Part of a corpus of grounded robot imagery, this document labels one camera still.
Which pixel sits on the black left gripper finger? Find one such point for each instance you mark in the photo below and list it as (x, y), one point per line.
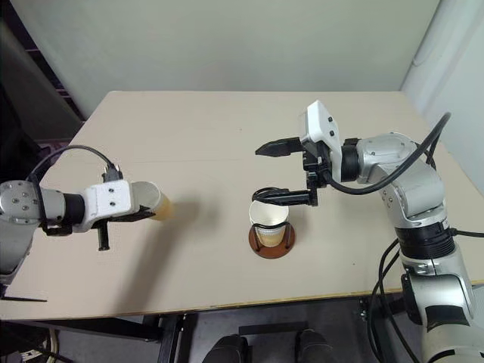
(136, 216)

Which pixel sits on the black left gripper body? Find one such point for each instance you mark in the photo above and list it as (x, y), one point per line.
(103, 237)

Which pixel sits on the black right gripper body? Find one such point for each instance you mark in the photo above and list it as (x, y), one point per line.
(315, 162)

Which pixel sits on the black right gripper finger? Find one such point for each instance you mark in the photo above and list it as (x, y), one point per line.
(293, 197)
(278, 147)

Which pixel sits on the tan paper cup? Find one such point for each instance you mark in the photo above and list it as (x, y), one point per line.
(160, 206)
(268, 217)

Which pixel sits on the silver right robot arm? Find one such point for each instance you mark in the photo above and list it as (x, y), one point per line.
(412, 181)

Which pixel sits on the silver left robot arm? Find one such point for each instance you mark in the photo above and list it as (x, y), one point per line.
(22, 204)

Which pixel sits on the black cross bar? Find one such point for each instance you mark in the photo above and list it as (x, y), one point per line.
(272, 328)

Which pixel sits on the dark rounded shape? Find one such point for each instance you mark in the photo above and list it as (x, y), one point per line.
(314, 346)
(230, 349)

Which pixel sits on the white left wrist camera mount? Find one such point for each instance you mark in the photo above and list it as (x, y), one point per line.
(107, 198)

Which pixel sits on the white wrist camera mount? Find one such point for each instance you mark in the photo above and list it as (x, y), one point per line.
(321, 123)
(107, 198)

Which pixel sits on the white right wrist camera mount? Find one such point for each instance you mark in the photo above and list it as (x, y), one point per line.
(321, 123)

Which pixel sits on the black table frame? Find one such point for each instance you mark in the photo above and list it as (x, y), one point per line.
(113, 331)

